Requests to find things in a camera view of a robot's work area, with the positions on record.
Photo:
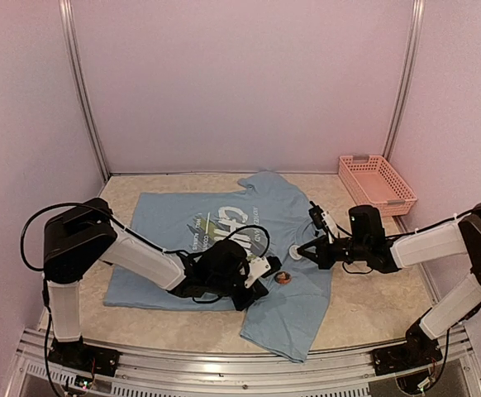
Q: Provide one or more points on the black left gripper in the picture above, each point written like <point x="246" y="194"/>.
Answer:
<point x="258" y="291"/>

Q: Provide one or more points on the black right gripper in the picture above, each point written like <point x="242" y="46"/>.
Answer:
<point x="322" y="257"/>

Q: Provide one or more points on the silver round brooch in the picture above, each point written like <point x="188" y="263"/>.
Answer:
<point x="293" y="252"/>

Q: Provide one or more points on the orange round brooch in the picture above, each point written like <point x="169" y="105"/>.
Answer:
<point x="282" y="277"/>

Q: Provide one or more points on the light blue printed t-shirt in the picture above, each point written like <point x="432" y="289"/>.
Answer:
<point x="268" y="215"/>

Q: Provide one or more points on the pink plastic basket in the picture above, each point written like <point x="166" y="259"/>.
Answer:
<point x="370" y="179"/>

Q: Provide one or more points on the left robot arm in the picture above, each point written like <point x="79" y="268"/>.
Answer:
<point x="85" y="233"/>

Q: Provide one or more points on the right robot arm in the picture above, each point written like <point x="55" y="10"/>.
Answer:
<point x="368" y="242"/>

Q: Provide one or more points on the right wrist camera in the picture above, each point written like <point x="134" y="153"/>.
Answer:
<point x="324" y="223"/>

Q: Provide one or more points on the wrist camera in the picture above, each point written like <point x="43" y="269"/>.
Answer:
<point x="261" y="267"/>
<point x="324" y="223"/>

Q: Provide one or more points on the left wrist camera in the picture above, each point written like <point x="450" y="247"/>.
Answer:
<point x="261" y="267"/>

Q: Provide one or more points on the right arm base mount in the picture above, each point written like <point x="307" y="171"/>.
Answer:
<point x="388" y="360"/>

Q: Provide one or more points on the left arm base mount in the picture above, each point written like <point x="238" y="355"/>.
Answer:
<point x="87" y="358"/>

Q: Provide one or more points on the aluminium front rail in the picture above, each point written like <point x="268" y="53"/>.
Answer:
<point x="146" y="371"/>

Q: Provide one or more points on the right aluminium corner post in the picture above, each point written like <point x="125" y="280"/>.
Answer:
<point x="405" y="82"/>

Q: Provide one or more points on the aluminium corner post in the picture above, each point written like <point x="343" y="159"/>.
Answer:
<point x="405" y="82"/>
<point x="72" y="47"/>

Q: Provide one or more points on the left aluminium corner post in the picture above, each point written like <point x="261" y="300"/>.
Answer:
<point x="72" y="47"/>

